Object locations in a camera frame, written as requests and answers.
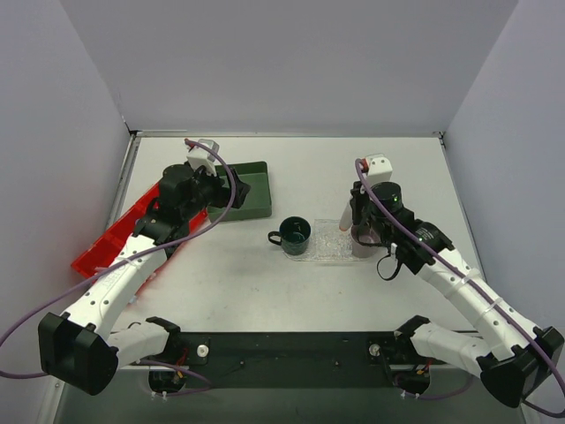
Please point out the clear textured oval tray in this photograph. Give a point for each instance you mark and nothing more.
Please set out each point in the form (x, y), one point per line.
(308, 255)

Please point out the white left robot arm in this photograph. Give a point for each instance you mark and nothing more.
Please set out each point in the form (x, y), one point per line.
(79, 346)

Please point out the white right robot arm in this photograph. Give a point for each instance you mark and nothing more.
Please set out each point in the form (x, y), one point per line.
(512, 356)

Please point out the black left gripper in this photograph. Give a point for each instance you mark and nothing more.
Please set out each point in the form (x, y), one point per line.
(226, 189)

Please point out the white orange toothpaste tube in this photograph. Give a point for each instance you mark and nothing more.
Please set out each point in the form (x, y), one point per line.
(346, 219)

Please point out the clear textured acrylic holder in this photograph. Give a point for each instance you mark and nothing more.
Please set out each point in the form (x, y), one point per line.
(329, 243)

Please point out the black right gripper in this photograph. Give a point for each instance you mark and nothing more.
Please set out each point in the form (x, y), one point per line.
(358, 205)

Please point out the dark green mug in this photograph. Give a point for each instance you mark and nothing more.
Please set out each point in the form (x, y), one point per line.
(292, 236)

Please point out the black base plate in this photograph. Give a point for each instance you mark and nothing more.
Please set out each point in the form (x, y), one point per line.
(291, 360)

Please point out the red plastic organizer box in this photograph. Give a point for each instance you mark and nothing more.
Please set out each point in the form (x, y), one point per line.
(110, 243)

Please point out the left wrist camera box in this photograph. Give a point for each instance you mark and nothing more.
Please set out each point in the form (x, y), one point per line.
(200, 158)

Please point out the grey mug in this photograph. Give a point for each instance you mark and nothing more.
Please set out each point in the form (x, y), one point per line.
(364, 242)

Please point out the green plastic tray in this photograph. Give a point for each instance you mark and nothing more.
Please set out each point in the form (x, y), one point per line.
(258, 202)

